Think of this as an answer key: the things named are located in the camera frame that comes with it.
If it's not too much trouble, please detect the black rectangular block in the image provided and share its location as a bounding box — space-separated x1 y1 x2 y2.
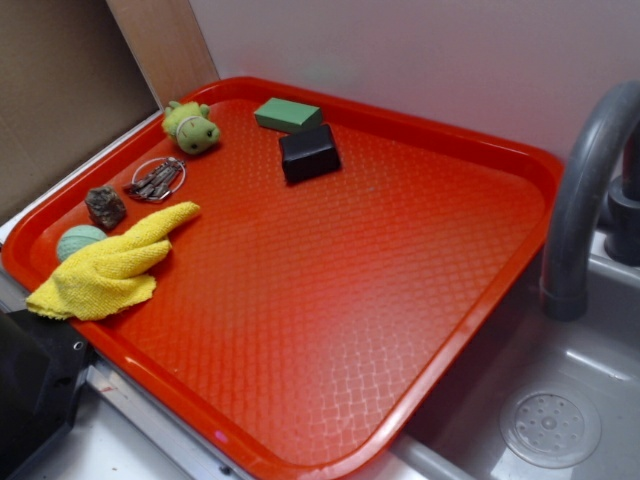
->
279 124 342 184

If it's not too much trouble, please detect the metal key ring set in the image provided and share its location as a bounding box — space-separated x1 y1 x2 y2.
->
123 156 187 203

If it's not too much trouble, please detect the brown rock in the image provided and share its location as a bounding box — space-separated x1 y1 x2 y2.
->
84 185 127 231

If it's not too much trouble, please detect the green rectangular block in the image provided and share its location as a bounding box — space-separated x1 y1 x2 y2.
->
254 97 323 134

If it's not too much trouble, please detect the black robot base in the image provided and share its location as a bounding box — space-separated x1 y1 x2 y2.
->
1 310 92 479

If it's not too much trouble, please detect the red plastic tray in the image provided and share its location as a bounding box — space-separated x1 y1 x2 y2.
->
1 76 566 480

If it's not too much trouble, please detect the green plush toy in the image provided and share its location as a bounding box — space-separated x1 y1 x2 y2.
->
162 101 221 155

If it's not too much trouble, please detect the grey curved faucet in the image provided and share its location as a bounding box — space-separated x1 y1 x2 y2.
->
540 80 639 321

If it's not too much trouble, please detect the yellow cloth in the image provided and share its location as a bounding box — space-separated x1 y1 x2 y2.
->
26 202 200 321

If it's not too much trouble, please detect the sink drain strainer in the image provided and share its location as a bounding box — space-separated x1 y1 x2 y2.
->
499 383 602 469

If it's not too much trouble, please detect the dark grey faucet handle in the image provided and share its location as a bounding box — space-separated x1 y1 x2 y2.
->
605 127 640 267

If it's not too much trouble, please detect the light green ball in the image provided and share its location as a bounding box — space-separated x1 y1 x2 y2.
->
56 225 107 262

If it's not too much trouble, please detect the brown cardboard panel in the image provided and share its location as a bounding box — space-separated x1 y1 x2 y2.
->
1 1 218 222

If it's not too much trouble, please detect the grey plastic sink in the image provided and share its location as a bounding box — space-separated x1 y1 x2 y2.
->
389 229 640 480

